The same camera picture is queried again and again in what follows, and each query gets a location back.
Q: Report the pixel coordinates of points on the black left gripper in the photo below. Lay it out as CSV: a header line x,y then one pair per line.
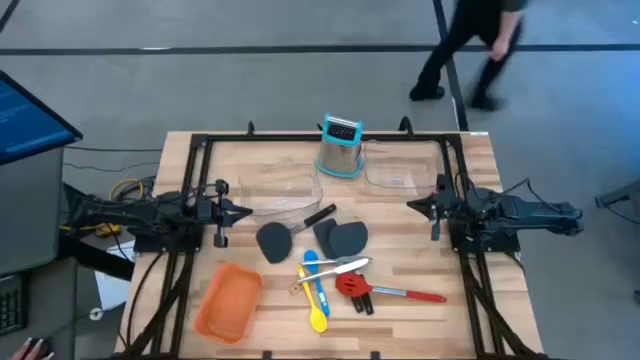
x,y
221,212

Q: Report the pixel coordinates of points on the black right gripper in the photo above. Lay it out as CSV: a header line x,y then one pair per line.
x,y
442,207

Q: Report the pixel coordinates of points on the clear plastic bin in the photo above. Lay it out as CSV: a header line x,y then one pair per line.
x,y
400,170
280,195

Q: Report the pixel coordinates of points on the black spatula with steel shaft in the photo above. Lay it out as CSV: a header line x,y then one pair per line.
x,y
274,242

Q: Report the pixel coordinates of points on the blue silicone spoon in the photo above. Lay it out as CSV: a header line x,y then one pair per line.
x,y
311,257

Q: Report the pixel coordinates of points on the orange plastic bin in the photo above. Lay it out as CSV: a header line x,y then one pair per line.
x,y
227,305

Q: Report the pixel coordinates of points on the red slotted spoon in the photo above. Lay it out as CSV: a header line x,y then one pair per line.
x,y
350,285

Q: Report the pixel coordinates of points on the yellow silicone spoon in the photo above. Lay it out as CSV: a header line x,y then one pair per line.
x,y
317,320

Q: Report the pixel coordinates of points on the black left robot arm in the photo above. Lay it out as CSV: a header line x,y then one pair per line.
x,y
150,212

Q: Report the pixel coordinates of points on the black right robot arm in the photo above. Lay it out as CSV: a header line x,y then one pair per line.
x,y
525,212

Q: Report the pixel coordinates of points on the teal steel box grater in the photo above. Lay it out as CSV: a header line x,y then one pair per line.
x,y
340,150

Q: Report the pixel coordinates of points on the white paper sheet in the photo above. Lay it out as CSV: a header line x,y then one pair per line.
x,y
112,285

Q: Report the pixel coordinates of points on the black desk leg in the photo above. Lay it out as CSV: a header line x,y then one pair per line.
x,y
95,260

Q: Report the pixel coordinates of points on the person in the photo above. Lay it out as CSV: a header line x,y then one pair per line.
x,y
465,20

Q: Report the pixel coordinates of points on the grey computer desk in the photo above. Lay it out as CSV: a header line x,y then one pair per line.
x,y
30,215

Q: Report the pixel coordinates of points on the blue-screen monitor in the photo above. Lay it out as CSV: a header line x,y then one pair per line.
x,y
25,120

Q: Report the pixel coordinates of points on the black computer mouse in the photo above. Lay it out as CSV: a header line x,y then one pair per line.
x,y
41,348

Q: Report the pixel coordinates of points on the black keyboard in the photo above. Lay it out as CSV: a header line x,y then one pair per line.
x,y
10,305

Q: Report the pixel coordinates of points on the person's hand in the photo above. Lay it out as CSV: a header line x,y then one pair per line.
x,y
22,352

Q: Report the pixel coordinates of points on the black metal table frame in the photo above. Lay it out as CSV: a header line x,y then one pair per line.
x,y
325,137

